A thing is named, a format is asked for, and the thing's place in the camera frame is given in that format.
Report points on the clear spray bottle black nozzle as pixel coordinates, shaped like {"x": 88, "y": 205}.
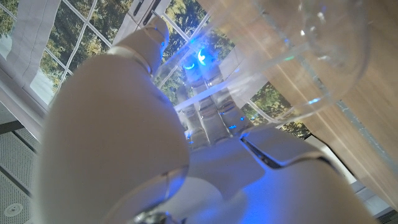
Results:
{"x": 311, "y": 62}

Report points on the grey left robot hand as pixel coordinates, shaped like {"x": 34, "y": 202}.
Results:
{"x": 109, "y": 133}

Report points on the printed window backdrop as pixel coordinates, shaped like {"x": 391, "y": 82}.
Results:
{"x": 77, "y": 34}

